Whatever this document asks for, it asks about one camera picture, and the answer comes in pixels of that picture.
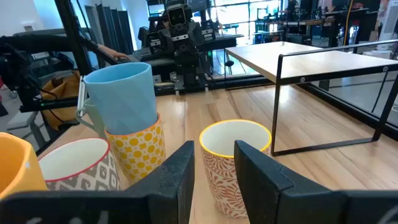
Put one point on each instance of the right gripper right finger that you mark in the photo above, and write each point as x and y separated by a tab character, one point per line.
273	199

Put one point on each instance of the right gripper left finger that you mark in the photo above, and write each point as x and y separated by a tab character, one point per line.
161	199

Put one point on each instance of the white yellow-dotted mug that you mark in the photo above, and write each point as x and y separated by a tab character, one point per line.
140	152

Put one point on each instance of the orange floral pattern mug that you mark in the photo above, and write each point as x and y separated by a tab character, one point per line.
217	174

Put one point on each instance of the plain light blue mug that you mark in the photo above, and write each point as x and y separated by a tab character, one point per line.
124	96

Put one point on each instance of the grey diamond pattern mug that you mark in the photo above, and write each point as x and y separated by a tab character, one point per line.
71	158

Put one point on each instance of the plain yellow mug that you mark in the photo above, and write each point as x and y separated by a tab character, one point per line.
15	165

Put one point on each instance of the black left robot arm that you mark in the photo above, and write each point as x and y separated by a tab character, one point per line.
186	68

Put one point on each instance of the black keyboard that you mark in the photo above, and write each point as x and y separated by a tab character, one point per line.
146	54

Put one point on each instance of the black folding partition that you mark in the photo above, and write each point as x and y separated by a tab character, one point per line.
115	28

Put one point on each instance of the wooden black-framed shelf riser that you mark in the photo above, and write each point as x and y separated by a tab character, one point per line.
295	59

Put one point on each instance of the cluttered black workbench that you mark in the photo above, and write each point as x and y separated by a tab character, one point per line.
311	28

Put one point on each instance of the brown bag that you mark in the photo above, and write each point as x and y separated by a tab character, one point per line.
59	90

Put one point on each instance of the black Trossen-labelled machine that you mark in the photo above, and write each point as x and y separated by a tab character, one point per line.
18	77

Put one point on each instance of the white ventilated cabinet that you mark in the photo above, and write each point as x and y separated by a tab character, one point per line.
388	18

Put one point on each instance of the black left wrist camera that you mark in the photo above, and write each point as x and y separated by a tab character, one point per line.
176	15

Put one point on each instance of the black aluminium rig frame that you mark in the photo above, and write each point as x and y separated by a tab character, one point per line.
70	31

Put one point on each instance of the silver metal bracket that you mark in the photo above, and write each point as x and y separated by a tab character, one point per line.
81	93

